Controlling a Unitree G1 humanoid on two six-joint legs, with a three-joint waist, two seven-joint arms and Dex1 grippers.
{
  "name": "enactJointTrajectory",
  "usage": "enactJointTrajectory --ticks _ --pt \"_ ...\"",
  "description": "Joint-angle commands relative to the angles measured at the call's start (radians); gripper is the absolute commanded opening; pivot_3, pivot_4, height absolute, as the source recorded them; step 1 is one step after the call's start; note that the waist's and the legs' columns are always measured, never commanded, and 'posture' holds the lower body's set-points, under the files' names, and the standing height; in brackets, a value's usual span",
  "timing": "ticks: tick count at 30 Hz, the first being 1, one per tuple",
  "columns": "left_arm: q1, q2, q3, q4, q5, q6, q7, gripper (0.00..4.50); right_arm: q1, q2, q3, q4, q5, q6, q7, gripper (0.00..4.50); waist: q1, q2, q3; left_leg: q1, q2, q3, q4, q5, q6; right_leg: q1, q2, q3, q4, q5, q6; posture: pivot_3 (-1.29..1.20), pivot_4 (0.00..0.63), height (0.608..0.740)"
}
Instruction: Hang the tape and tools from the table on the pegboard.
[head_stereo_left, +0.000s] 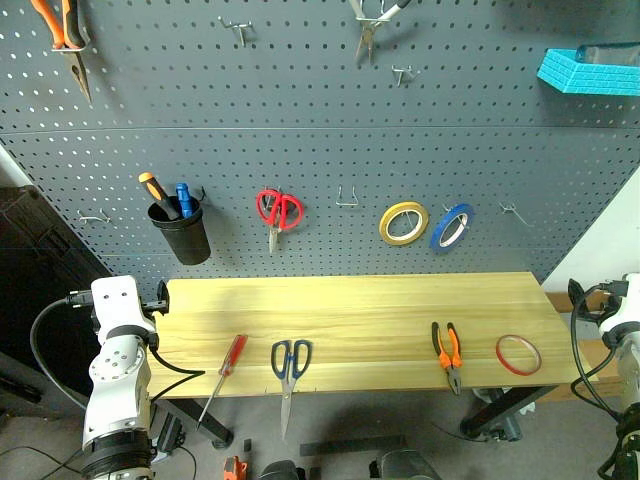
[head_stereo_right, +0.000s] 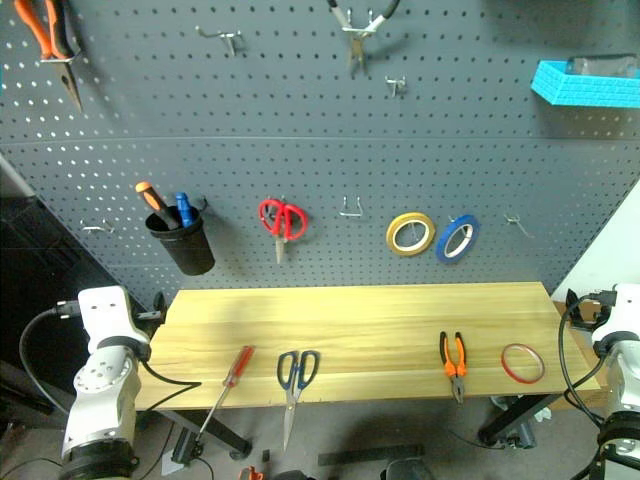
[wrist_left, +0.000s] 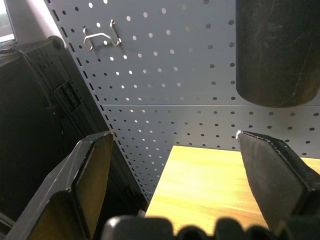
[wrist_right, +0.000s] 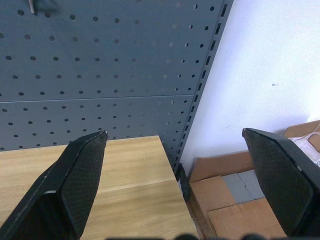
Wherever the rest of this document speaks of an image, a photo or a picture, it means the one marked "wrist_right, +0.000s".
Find grey flat panels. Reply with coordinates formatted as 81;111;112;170
221;169;265;206

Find brown cardboard box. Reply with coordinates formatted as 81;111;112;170
187;151;288;240

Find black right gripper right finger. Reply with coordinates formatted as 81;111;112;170
241;127;320;238

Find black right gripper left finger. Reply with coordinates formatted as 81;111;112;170
0;130;109;240

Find open cardboard box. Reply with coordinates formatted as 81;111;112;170
284;119;320;167

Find grey perforated pegboard panel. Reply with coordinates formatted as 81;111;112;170
0;0;235;181

